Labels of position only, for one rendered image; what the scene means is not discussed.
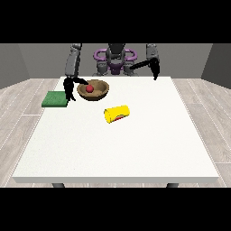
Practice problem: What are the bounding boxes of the brown wooden bowl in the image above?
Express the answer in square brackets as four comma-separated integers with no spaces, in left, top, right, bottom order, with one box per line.
[77,79,110,102]

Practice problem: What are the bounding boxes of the grey robot trunk purple rings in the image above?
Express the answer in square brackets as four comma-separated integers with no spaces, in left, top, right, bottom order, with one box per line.
[92,43,140,78]

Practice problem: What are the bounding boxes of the green square pad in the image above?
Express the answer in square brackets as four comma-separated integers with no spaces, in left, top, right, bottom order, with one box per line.
[41,90,69,108]

